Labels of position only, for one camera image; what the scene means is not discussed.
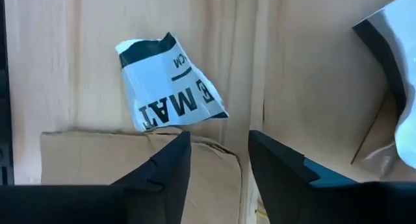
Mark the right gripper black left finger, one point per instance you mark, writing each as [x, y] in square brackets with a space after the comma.
[162, 191]

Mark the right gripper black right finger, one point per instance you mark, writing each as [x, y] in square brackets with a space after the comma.
[286, 191]

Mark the brown cardboard piece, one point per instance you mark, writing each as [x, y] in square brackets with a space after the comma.
[91, 159]

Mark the torn white label MAT print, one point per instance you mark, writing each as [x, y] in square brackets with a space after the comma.
[162, 87]

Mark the flat brown cardboard scrap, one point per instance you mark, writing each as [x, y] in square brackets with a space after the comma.
[373, 146]

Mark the black aluminium table frame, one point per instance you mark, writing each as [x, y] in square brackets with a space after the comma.
[5, 120]

